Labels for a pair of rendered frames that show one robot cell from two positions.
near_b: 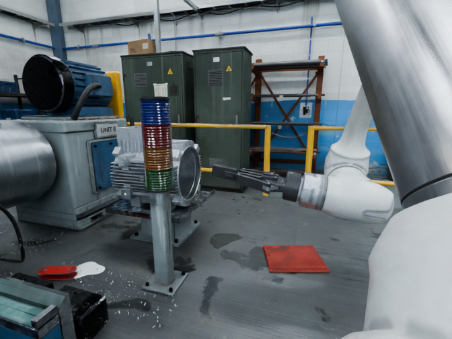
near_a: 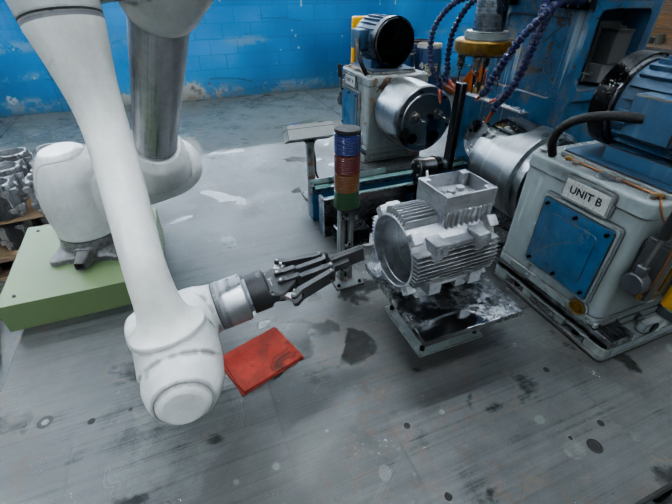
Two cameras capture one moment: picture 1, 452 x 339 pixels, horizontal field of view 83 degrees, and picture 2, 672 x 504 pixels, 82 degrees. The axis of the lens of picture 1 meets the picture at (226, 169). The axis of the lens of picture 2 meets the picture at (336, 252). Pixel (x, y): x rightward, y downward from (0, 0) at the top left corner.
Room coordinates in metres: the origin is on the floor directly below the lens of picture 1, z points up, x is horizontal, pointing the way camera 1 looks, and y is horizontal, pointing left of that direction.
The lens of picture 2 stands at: (1.15, -0.41, 1.48)
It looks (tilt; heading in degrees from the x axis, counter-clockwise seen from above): 35 degrees down; 141
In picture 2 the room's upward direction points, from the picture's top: straight up
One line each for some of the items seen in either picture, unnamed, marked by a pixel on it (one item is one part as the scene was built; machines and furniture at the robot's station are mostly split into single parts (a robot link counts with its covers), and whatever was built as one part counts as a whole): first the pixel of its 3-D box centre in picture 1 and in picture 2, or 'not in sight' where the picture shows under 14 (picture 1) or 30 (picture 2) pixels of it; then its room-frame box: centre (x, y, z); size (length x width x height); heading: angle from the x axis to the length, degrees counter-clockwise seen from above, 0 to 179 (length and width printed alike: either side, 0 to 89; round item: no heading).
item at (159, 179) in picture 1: (159, 177); (346, 197); (0.52, 0.14, 1.05); 0.06 x 0.06 x 0.04
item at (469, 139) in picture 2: not in sight; (477, 140); (0.43, 0.83, 1.02); 0.15 x 0.02 x 0.15; 162
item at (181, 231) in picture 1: (167, 214); (434, 304); (0.78, 0.19, 0.86); 0.27 x 0.24 x 0.12; 162
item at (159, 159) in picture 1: (158, 157); (346, 179); (0.52, 0.14, 1.10); 0.06 x 0.06 x 0.04
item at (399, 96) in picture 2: not in sight; (405, 110); (0.07, 0.86, 1.04); 0.37 x 0.25 x 0.25; 162
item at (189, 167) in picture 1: (159, 171); (431, 240); (0.74, 0.20, 1.02); 0.20 x 0.19 x 0.19; 74
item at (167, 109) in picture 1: (155, 112); (347, 142); (0.52, 0.14, 1.19); 0.06 x 0.06 x 0.04
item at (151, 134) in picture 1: (157, 135); (347, 161); (0.52, 0.14, 1.14); 0.06 x 0.06 x 0.04
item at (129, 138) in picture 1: (145, 138); (454, 198); (0.75, 0.24, 1.11); 0.12 x 0.11 x 0.07; 74
